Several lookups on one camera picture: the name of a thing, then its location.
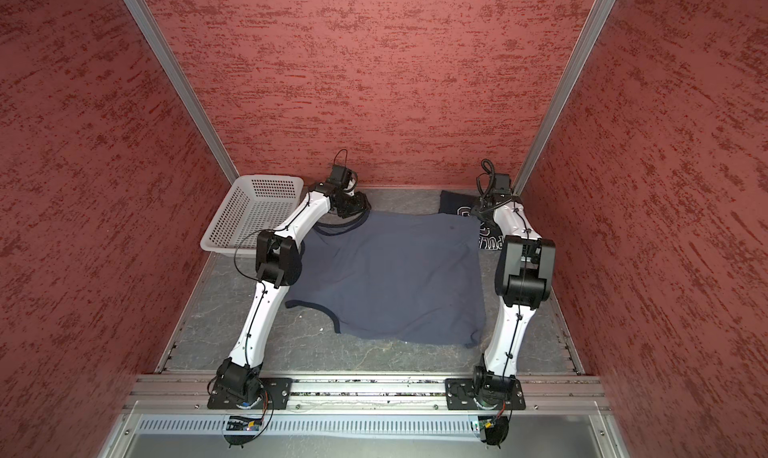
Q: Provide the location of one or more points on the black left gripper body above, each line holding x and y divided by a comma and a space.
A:
352, 204

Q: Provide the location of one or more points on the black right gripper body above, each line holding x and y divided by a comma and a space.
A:
480, 210

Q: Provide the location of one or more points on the navy tank top red trim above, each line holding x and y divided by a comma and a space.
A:
490, 236

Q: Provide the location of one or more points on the grey-blue tank top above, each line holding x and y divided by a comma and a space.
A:
414, 278

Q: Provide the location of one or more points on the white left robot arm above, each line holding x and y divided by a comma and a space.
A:
278, 264

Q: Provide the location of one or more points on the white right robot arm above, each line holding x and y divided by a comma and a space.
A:
522, 282

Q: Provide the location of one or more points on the white plastic laundry basket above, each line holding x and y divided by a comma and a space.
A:
253, 203

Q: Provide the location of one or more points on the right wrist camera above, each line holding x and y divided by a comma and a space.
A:
500, 185

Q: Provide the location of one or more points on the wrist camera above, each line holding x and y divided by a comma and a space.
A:
500, 185
342, 177

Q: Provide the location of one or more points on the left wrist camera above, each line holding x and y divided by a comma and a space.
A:
342, 177

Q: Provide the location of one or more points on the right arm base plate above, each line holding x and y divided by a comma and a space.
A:
463, 394

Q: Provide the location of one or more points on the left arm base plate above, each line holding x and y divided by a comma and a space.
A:
248, 394

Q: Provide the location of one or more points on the aluminium front rail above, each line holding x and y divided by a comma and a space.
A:
356, 393

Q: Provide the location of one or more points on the right circuit board with wires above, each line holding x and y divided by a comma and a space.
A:
493, 431

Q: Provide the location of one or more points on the circuit board with wires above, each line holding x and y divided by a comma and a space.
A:
493, 431
245, 425

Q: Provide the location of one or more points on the aluminium corner post right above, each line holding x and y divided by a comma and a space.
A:
587, 38

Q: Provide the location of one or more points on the aluminium corner post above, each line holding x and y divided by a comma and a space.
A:
153, 35
587, 38

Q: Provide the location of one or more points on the left circuit board with wires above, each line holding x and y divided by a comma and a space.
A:
245, 425

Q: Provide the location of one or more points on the slotted white cable duct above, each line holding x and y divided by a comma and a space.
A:
460, 427

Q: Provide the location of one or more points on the aluminium corner post left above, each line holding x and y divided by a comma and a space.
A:
153, 35

